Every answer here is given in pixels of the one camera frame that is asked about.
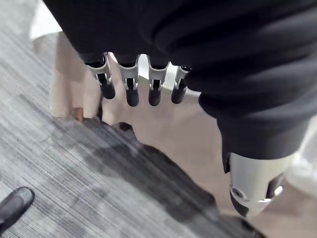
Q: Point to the dark robot foot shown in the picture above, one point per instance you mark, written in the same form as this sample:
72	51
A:
13	204

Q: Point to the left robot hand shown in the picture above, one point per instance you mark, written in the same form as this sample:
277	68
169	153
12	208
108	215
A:
188	32

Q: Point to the brown wooden bed leg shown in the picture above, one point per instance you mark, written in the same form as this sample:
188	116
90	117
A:
78	114

